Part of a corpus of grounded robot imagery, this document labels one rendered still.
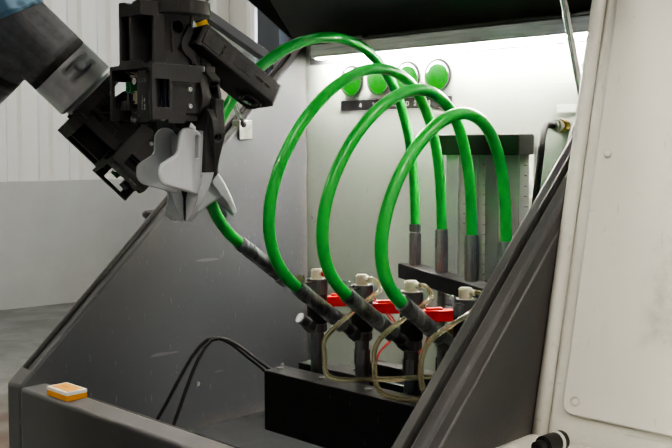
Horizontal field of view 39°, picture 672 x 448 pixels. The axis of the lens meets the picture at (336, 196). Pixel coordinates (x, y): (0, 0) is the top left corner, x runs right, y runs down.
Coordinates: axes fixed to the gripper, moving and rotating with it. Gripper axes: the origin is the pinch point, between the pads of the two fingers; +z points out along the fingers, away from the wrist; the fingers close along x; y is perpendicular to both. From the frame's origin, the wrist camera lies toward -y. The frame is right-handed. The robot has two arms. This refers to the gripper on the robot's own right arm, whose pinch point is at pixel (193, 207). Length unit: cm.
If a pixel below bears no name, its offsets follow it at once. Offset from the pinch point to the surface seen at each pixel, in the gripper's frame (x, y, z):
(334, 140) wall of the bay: -36, -57, -7
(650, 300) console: 34.5, -28.6, 8.9
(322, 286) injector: -10.5, -28.6, 12.1
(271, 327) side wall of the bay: -43, -49, 25
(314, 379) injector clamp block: -8.3, -24.9, 23.3
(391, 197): 12.6, -15.6, -0.8
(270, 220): -3.3, -13.2, 2.3
